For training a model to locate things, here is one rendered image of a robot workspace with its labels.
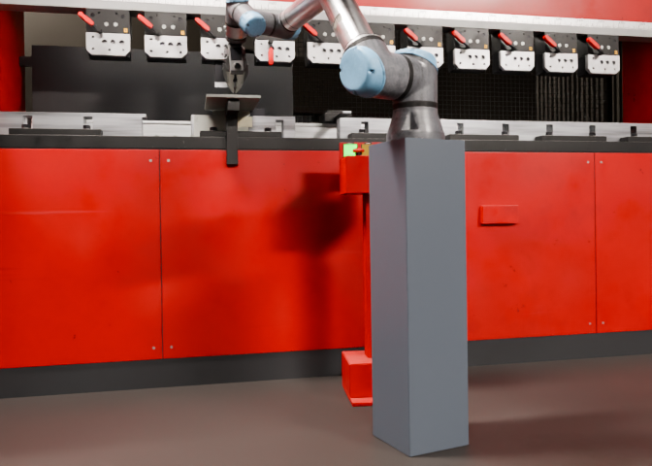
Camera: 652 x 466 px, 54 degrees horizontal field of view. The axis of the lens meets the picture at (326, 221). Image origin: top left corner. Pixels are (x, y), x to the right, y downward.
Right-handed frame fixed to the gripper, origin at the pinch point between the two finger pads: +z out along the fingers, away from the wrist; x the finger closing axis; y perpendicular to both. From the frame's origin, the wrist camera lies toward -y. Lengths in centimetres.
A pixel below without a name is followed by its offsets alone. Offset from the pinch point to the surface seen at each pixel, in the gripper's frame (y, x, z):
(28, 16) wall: 166, 103, 45
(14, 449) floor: -109, 63, 45
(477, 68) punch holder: 13, -98, -6
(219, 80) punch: 11.3, 4.8, 1.6
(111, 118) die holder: 0.0, 43.8, 12.2
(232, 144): -17.5, 1.7, 11.4
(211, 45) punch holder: 16.3, 7.9, -9.9
